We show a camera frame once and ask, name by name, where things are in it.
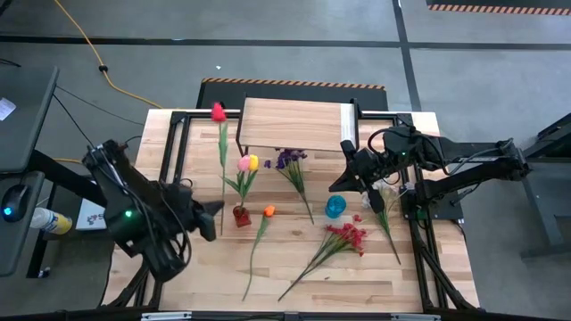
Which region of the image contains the pink artificial tulip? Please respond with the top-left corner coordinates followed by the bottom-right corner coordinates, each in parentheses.
top-left (222, 154), bottom-right (252, 210)

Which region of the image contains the hazard-striped floor strip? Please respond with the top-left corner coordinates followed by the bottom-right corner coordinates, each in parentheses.
top-left (426, 0), bottom-right (571, 17)

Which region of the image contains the yellow artificial tulip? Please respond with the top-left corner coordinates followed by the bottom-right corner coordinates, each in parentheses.
top-left (240, 153), bottom-right (261, 210)

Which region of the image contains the white box with logo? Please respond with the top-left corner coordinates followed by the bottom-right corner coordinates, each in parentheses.
top-left (74, 198), bottom-right (108, 232)

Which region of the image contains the purple artificial flower bunch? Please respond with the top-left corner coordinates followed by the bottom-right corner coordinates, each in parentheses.
top-left (263, 145), bottom-right (316, 226)

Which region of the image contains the red glass vase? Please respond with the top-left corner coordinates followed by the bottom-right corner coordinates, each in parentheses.
top-left (232, 204), bottom-right (252, 228)

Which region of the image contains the silver metal bracket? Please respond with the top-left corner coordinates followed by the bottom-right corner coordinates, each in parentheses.
top-left (141, 311), bottom-right (193, 321)
top-left (391, 313), bottom-right (442, 321)

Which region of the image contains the orange artificial tulip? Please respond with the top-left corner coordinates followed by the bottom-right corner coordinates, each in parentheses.
top-left (242, 204), bottom-right (277, 303)

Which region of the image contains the black desk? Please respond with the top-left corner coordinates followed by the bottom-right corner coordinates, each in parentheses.
top-left (0, 65), bottom-right (126, 280)

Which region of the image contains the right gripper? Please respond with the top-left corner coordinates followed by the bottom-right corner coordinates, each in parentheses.
top-left (328, 139), bottom-right (393, 215)

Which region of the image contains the black hazard-striped floor mat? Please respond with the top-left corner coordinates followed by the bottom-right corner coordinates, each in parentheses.
top-left (195, 78), bottom-right (388, 111)

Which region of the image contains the yellow cable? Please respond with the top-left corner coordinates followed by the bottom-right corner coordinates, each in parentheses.
top-left (49, 0), bottom-right (164, 167)

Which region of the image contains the white paper note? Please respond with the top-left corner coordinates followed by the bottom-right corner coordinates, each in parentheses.
top-left (0, 96), bottom-right (17, 122)

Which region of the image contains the red artificial flower bunch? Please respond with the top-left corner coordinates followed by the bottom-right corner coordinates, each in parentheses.
top-left (277, 213), bottom-right (368, 303)

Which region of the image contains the red artificial tulip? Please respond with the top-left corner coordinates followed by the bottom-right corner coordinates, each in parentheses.
top-left (210, 102), bottom-right (229, 236)

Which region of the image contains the grey metal stand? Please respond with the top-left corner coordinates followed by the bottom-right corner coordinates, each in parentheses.
top-left (519, 111), bottom-right (571, 259)

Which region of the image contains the blue glass vase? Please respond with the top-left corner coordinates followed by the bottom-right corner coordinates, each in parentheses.
top-left (325, 194), bottom-right (348, 219)

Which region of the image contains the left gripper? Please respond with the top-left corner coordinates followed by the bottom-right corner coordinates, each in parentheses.
top-left (180, 195), bottom-right (226, 243)

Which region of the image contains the black computer mouse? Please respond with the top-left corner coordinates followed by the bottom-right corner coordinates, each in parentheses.
top-left (0, 184), bottom-right (30, 224)

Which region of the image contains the thin black floor cable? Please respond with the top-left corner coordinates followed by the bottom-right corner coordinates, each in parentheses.
top-left (53, 84), bottom-right (147, 128)
top-left (51, 93), bottom-right (95, 146)

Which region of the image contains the black aluminium rig frame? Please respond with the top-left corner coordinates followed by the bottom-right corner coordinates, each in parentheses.
top-left (101, 109), bottom-right (482, 321)

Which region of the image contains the white artificial flower bunch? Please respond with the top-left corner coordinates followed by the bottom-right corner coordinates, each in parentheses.
top-left (360, 177), bottom-right (416, 267)

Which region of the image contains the wooden shelf with black legs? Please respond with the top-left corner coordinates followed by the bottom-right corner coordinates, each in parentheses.
top-left (235, 94), bottom-right (361, 157)

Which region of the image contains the white and yellow bottle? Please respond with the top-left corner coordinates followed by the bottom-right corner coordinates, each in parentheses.
top-left (29, 207), bottom-right (73, 236)

